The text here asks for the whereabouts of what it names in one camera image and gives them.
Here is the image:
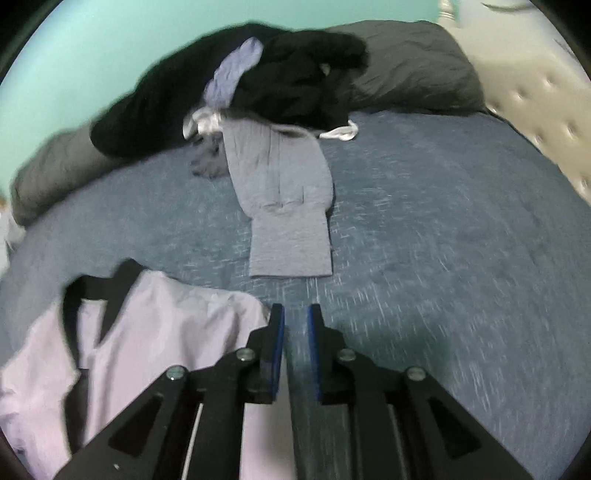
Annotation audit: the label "black garment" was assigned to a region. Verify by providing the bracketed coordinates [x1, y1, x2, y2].
[90, 21, 370, 158]

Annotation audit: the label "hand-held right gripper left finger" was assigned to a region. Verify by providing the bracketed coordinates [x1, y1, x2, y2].
[53, 303, 284, 480]

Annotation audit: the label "light grey jacket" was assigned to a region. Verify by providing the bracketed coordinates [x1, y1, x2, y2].
[0, 258, 296, 480]

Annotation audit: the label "white drawstring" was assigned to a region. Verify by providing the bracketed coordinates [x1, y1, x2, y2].
[277, 119, 359, 141]

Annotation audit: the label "light blue cloth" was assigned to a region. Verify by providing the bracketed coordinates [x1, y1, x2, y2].
[203, 37, 264, 109]

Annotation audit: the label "grey knit pants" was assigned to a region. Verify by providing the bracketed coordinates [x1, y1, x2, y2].
[191, 117, 334, 278]

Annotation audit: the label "white satin cloth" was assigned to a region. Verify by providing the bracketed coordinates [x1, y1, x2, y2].
[183, 107, 227, 140]

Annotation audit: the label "cream tufted headboard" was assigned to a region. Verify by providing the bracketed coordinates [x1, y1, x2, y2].
[436, 0, 591, 204]

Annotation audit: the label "blue patterned bed sheet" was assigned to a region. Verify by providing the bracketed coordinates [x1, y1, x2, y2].
[0, 111, 591, 480]

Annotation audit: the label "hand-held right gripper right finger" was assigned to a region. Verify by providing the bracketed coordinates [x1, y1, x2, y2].
[308, 303, 534, 480]

